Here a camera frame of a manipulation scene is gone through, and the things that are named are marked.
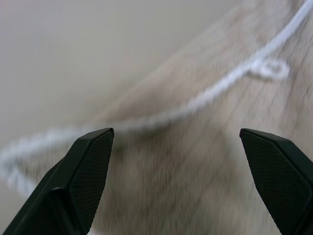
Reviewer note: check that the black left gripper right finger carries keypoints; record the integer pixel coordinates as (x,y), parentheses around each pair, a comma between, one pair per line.
(283,181)

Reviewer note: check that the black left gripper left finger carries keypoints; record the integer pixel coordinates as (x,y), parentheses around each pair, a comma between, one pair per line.
(73,186)

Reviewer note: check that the beige cloth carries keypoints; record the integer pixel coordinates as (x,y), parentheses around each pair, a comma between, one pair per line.
(183,159)

